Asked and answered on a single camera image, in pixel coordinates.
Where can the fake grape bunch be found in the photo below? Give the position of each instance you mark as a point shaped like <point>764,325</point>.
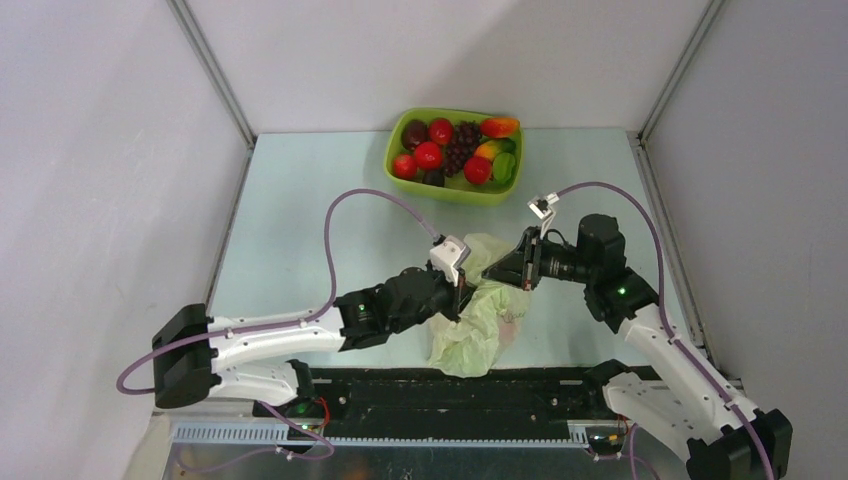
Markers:
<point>466,138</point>

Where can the green fake starfruit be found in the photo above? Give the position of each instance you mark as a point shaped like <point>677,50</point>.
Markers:
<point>503,167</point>

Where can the pale green plastic bag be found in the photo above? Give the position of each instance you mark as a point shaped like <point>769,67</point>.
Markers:
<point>490,322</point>

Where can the red fake fruit top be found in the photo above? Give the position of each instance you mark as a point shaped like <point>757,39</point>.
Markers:
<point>440,131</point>

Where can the red fake fruit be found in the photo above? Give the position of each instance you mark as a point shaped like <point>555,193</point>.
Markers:
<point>477,170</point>
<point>440,131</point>
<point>428,156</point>

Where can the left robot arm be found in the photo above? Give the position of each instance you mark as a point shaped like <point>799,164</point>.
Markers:
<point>200,356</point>

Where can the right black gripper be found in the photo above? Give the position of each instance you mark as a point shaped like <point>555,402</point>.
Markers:
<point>521,267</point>

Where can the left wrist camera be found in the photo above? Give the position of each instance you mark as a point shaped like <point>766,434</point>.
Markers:
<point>448,255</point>

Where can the orange red fake mango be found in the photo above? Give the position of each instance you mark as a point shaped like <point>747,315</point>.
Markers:
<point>499,127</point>

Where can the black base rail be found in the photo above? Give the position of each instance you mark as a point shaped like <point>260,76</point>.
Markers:
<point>531,404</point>

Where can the red fake fruit lower right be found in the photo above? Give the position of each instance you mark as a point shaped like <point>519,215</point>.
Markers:
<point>477,170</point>

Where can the fake strawberry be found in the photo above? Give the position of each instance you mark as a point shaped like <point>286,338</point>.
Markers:
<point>404,167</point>

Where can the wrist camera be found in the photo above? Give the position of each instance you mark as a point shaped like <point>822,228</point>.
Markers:
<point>448,255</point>
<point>543,208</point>

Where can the dark red fake plum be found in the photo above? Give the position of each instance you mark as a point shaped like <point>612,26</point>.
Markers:
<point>415,132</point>

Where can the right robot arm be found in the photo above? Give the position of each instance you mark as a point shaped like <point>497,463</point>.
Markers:
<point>699,415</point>

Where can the red fake fruit middle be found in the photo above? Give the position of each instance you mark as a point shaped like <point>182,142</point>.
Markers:
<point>428,156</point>

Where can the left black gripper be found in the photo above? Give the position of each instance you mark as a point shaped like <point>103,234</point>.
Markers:
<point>459,297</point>

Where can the yellow green fake mango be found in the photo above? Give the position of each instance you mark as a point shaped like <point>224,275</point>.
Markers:
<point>491,148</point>

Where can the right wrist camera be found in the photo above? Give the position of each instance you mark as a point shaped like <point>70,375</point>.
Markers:
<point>543,208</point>

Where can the green plastic fruit bowl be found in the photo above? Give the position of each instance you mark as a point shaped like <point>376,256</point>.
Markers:
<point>434,184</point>

